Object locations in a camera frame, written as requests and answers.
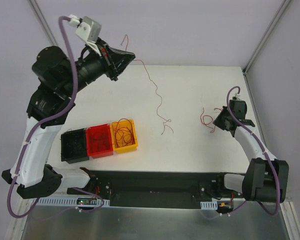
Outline long thin red wire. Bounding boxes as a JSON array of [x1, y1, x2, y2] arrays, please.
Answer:
[[120, 34, 175, 136]]

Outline brown wire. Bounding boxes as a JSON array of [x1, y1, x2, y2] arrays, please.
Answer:
[[91, 132, 111, 152]]

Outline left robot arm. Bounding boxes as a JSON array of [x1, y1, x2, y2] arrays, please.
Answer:
[[1, 39, 136, 199]]

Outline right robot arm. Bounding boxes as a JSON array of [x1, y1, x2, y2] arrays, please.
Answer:
[[213, 97, 289, 203]]

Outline yellow plastic bin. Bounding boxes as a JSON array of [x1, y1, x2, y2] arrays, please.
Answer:
[[109, 118, 139, 154]]

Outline red plastic bin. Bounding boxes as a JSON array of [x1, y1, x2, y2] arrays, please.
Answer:
[[85, 124, 114, 159]]

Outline black plastic bin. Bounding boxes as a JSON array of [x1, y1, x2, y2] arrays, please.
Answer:
[[60, 128, 90, 164]]

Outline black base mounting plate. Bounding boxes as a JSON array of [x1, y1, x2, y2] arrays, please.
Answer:
[[64, 168, 253, 210]]

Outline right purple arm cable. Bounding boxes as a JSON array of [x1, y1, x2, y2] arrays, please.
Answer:
[[202, 86, 282, 220]]

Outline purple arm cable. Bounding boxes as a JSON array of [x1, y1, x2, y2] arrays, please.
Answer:
[[202, 86, 282, 220], [7, 15, 105, 220]]

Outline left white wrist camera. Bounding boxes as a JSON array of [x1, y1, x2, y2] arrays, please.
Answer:
[[68, 14, 102, 56]]

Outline left aluminium frame post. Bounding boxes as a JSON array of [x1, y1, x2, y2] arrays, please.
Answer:
[[27, 0, 58, 46]]

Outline aluminium frame post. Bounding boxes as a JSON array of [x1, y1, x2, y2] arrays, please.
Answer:
[[27, 0, 58, 46], [242, 0, 293, 76]]

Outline right aluminium frame post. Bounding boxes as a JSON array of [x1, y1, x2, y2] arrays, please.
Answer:
[[242, 0, 293, 76]]

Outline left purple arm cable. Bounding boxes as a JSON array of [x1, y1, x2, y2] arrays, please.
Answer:
[[7, 15, 105, 220]]

